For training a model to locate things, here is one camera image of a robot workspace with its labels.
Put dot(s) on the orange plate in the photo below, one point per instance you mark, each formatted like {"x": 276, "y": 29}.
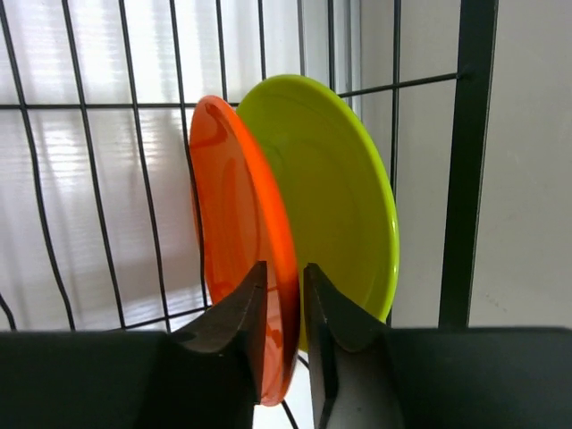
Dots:
{"x": 243, "y": 220}

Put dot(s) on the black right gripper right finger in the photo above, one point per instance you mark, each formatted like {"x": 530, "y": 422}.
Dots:
{"x": 364, "y": 374}

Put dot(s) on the lime green plate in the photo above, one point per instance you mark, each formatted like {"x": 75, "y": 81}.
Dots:
{"x": 334, "y": 186}

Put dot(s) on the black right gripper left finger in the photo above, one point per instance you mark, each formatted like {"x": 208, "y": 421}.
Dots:
{"x": 208, "y": 374}

